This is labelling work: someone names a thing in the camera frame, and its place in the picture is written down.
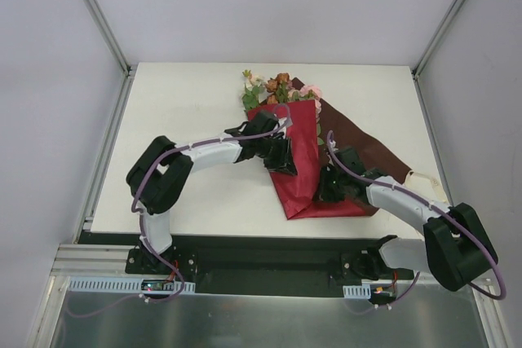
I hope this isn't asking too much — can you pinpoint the white rose stem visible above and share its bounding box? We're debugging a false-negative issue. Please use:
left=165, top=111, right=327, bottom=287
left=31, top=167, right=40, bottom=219
left=241, top=69, right=267, bottom=112

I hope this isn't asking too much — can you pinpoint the dark red wrapping cloth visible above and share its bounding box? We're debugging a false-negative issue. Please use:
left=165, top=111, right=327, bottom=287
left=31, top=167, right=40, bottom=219
left=246, top=77, right=411, bottom=220

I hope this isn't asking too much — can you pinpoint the right aluminium frame post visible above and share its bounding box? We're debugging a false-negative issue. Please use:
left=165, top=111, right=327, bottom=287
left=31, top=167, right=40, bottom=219
left=411, top=0, right=493, bottom=76

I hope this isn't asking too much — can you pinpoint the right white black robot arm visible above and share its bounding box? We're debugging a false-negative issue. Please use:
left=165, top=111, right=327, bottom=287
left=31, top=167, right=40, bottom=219
left=316, top=147, right=498, bottom=292

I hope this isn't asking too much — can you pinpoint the cream printed ribbon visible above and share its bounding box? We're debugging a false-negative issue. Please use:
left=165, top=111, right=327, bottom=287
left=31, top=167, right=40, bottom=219
left=404, top=170, right=449, bottom=204

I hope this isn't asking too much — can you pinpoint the white cable duct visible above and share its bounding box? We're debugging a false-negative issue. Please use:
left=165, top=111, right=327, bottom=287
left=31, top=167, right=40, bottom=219
left=69, top=277, right=196, bottom=295
left=343, top=284, right=372, bottom=300

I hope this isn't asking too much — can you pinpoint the small pink rose stem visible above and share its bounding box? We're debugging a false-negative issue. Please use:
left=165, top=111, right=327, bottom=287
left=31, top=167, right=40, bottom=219
left=288, top=85, right=325, bottom=146

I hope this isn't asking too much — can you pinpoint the aluminium frame post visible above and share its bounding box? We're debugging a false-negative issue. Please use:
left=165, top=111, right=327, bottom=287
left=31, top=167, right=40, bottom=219
left=411, top=0, right=493, bottom=76
left=83, top=0, right=131, bottom=76

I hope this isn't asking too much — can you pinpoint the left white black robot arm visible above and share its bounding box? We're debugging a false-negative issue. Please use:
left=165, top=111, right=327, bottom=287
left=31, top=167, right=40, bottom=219
left=126, top=104, right=298, bottom=274

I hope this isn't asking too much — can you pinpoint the right white cable duct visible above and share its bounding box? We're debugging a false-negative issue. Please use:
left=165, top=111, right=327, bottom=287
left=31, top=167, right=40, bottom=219
left=343, top=284, right=372, bottom=300

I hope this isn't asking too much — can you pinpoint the orange brown rose stem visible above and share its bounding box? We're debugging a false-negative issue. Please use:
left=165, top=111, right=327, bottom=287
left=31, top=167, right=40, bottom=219
left=265, top=73, right=293, bottom=104

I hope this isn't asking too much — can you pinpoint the left white cable duct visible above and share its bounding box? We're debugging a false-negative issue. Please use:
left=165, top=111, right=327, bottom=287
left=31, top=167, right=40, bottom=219
left=69, top=277, right=196, bottom=295

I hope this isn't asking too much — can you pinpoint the aluminium front rail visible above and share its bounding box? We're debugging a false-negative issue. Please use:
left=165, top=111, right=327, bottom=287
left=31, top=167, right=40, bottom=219
left=51, top=241, right=494, bottom=288

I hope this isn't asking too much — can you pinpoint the left aluminium frame post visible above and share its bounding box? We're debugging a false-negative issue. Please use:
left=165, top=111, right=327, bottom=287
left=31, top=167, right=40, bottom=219
left=83, top=0, right=131, bottom=76

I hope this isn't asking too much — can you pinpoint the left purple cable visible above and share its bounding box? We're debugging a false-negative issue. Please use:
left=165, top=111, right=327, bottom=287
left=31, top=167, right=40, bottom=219
left=64, top=104, right=293, bottom=319

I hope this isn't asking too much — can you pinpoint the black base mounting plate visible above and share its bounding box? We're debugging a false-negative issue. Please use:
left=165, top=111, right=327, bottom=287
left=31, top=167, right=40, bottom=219
left=124, top=233, right=415, bottom=296

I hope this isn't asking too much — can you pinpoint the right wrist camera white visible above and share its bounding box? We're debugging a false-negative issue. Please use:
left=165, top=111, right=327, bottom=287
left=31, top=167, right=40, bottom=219
left=328, top=140, right=338, bottom=152

